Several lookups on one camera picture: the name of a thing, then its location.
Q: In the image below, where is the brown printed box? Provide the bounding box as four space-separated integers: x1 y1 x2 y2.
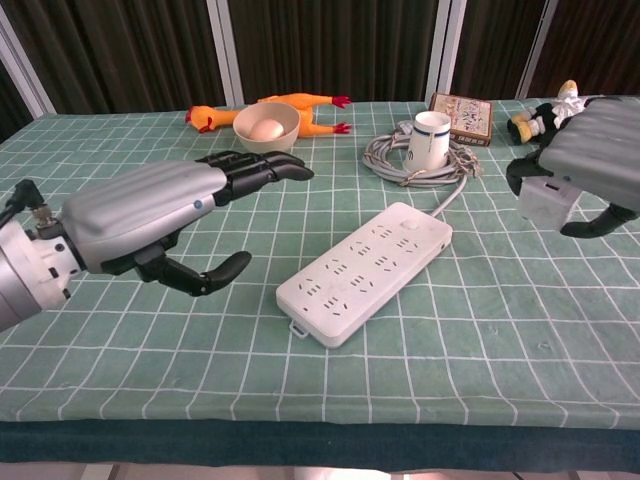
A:
428 92 494 147

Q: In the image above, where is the black white penguin plush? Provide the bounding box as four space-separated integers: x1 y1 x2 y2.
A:
506 79 601 146

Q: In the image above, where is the white partition post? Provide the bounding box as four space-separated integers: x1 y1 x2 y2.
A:
424 0 467 101
205 0 245 106
0 7 56 119
516 0 559 100

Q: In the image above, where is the beige bowl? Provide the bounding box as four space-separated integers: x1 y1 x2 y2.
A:
232 102 301 155

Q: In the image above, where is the white cube charger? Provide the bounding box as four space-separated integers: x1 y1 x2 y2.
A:
517 177 584 231

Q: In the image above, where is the grey cable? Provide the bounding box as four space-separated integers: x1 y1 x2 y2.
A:
363 119 485 219

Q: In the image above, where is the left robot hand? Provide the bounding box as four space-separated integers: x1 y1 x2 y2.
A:
62 149 315 297

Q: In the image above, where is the white power strip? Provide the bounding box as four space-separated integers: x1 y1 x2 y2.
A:
275 201 454 349

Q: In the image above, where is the green checked tablecloth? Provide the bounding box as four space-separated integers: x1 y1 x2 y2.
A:
0 97 640 429

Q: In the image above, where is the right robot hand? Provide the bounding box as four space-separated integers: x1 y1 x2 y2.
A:
505 95 640 237

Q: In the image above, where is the pale egg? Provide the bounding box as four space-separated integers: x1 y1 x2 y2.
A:
248 118 285 141

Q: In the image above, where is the white paper cup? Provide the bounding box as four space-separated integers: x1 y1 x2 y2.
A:
404 110 454 171

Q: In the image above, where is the yellow rubber chicken toy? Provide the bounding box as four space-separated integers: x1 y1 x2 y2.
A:
185 92 353 137

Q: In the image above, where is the dark brown curtain panel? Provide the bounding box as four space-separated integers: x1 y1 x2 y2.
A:
0 62 34 144
449 0 549 101
527 0 640 99
0 0 226 116
227 0 441 104

